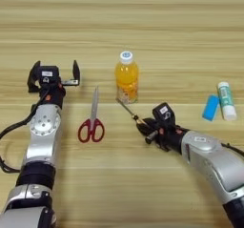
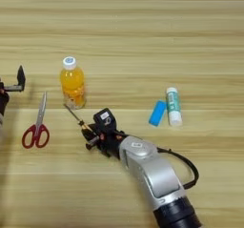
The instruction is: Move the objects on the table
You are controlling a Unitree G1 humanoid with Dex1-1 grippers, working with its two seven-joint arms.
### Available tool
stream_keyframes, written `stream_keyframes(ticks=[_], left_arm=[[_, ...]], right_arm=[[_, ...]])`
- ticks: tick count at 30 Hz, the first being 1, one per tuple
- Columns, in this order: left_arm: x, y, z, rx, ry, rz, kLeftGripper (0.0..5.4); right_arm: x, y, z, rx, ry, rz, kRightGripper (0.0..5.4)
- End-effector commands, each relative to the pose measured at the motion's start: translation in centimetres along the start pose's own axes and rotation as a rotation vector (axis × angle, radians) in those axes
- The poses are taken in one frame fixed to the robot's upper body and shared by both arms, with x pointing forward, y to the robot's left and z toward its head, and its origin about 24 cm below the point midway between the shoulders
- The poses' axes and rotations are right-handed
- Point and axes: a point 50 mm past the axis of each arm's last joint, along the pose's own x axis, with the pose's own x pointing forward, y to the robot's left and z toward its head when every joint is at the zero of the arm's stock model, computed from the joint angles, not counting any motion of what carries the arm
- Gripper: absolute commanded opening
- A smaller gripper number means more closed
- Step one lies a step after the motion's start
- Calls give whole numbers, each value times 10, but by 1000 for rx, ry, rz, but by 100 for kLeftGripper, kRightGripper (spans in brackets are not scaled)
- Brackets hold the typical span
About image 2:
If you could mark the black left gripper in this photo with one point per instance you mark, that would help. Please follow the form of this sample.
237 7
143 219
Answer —
3 99

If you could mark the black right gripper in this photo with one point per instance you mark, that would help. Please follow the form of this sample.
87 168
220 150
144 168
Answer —
108 141

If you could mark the orange juice bottle white cap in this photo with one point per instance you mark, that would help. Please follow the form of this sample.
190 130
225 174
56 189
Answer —
72 82

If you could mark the blue eraser block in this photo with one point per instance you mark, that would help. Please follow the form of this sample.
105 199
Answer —
158 113

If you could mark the white teal glue stick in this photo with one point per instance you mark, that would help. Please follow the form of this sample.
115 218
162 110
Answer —
173 106

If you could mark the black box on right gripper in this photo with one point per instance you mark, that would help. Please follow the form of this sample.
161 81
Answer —
104 119

